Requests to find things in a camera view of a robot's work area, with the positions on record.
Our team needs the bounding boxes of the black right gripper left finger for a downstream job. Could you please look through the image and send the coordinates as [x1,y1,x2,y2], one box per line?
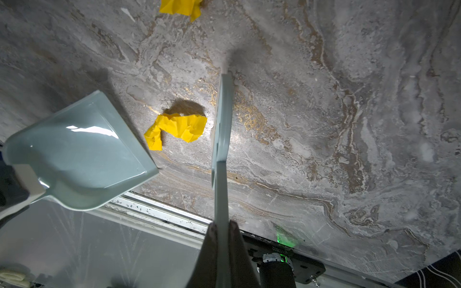
[186,222,217,288]

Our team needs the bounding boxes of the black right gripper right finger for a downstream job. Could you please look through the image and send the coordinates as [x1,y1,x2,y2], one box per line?
[229,220,260,288]

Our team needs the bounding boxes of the teal hand brush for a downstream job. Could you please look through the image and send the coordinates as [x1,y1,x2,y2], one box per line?
[211,73,234,288]

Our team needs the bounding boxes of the teal dustpan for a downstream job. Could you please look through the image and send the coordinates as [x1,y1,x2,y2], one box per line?
[2,91,158,211]

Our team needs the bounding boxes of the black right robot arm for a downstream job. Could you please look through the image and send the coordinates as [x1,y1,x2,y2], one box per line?
[186,221,296,288]

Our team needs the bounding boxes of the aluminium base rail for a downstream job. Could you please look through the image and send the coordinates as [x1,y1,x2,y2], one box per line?
[90,192,395,288]

